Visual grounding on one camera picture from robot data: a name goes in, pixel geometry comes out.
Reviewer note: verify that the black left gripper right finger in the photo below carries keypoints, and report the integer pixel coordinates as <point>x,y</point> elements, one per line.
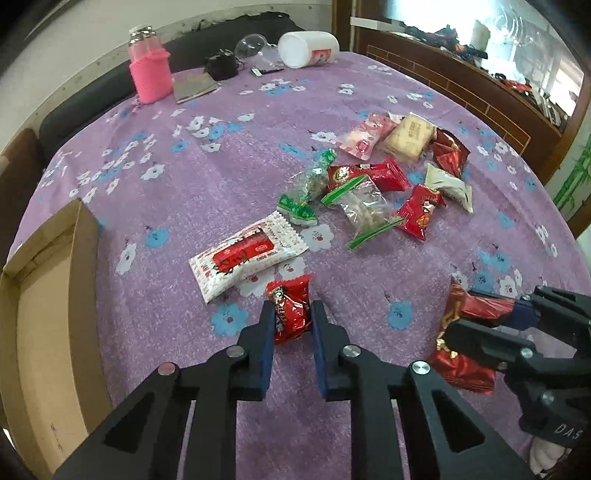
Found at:
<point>406,422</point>

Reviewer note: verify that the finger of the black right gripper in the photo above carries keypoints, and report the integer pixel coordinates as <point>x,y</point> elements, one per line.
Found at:
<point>491,348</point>
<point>543,304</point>

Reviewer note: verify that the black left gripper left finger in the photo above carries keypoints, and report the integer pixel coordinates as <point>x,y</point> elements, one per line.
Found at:
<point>180,422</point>

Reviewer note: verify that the red foil snack bag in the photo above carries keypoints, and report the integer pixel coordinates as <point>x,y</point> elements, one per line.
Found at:
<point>467,319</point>

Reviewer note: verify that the cream white snack packet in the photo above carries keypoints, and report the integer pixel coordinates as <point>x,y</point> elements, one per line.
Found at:
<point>450,186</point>

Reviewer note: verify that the red printed snack packet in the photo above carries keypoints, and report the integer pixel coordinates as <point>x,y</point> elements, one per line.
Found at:
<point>418,210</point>

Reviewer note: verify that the small red snack packet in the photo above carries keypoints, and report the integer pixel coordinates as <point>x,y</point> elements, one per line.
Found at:
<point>291,300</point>

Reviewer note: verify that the dark red snack packet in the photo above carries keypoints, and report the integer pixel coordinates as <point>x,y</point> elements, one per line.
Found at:
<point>449,152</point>

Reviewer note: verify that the clear green-edged snack bag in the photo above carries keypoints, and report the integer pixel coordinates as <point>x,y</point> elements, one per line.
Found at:
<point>366,208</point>

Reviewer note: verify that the long red snack packet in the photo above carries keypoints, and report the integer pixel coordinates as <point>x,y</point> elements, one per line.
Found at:
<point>387,175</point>

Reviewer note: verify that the beige cracker packet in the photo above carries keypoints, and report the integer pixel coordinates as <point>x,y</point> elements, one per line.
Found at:
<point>409,139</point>

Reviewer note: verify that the white red snack packet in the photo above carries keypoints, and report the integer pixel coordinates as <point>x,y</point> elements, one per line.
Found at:
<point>255,248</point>

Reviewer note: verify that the green clear candy packet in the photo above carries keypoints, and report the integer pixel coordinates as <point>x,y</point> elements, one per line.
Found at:
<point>304,189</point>

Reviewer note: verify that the pink snack packet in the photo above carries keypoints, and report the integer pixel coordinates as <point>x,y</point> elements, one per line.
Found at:
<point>361,141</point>

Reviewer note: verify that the cardboard box tray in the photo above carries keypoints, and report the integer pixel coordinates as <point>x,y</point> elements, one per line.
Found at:
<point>53,388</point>

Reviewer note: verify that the brown wooden cabinet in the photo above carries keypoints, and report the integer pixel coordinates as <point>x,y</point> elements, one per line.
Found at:
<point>523,127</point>

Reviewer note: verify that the white plastic jar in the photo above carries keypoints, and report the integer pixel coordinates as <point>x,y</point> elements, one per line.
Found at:
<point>302,49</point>

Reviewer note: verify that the small grey notebook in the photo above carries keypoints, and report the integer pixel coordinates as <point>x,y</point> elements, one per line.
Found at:
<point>192,87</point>

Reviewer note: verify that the pink sleeved bottle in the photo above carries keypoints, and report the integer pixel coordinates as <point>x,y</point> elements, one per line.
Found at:
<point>149,65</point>

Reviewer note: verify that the small black box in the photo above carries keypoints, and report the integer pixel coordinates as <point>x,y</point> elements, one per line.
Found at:
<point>222,66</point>

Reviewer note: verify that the clear plastic cup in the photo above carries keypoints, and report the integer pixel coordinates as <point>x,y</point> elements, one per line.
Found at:
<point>254,51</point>

